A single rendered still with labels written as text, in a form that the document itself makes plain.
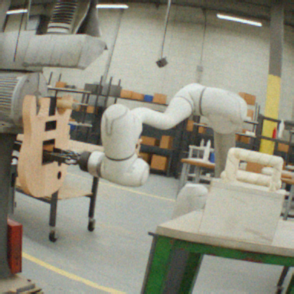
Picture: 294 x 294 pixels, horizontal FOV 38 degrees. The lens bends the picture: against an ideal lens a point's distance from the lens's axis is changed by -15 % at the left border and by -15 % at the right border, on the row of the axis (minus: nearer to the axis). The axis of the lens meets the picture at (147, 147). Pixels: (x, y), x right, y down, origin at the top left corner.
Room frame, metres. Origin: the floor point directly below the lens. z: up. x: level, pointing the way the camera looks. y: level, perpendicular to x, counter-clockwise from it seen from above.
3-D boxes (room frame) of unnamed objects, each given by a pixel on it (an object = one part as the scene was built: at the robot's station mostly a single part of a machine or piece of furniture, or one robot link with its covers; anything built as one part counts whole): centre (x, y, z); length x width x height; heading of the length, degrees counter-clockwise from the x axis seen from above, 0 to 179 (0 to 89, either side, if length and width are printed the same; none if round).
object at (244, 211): (1.47, -0.36, 1.02); 0.27 x 0.15 x 0.17; 73
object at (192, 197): (2.44, -0.28, 0.87); 0.18 x 0.16 x 0.22; 63
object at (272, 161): (1.43, -0.34, 1.20); 0.20 x 0.03 x 0.03; 72
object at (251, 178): (1.58, -0.39, 1.12); 0.20 x 0.03 x 0.03; 72
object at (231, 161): (1.46, -0.26, 1.15); 0.03 x 0.03 x 0.09
